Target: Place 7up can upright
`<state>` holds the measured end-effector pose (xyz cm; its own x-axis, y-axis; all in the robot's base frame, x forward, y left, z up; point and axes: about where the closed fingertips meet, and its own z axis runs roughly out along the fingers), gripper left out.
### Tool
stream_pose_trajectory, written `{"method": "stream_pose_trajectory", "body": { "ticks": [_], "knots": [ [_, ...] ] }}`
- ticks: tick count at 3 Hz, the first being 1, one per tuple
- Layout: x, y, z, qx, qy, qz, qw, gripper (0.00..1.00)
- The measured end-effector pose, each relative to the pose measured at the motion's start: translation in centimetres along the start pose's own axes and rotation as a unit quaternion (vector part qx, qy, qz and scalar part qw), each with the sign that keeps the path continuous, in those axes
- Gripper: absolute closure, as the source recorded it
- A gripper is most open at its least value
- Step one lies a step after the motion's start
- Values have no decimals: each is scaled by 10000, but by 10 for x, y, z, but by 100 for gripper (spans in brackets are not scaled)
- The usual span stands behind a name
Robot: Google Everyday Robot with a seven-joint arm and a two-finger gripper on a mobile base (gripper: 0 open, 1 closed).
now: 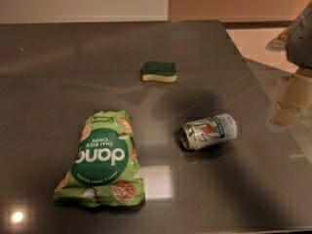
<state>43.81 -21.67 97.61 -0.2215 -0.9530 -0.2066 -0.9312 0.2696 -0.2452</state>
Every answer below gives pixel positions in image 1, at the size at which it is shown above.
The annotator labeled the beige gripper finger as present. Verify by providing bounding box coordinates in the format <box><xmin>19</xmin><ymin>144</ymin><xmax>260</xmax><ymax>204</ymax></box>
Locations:
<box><xmin>270</xmin><ymin>67</ymin><xmax>312</xmax><ymax>127</ymax></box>

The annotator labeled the green Dang chips bag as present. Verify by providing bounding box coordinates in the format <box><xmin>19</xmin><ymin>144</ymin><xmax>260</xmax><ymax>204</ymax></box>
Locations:
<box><xmin>54</xmin><ymin>110</ymin><xmax>145</xmax><ymax>208</ymax></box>

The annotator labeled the green and yellow sponge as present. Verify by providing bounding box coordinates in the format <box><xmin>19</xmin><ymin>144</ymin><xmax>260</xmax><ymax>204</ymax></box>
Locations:
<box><xmin>141</xmin><ymin>61</ymin><xmax>177</xmax><ymax>83</ymax></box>

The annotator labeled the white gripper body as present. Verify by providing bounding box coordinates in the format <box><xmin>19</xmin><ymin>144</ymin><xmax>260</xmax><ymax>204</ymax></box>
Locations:
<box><xmin>286</xmin><ymin>2</ymin><xmax>312</xmax><ymax>69</ymax></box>

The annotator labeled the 7up soda can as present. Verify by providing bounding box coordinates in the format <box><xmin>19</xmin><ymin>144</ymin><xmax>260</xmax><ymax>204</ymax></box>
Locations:
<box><xmin>180</xmin><ymin>114</ymin><xmax>238</xmax><ymax>150</ymax></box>

